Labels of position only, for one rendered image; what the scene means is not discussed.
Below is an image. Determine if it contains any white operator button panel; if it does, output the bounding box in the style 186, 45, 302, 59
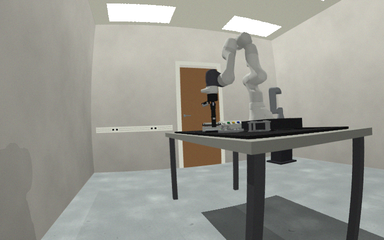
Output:
219, 120, 242, 130

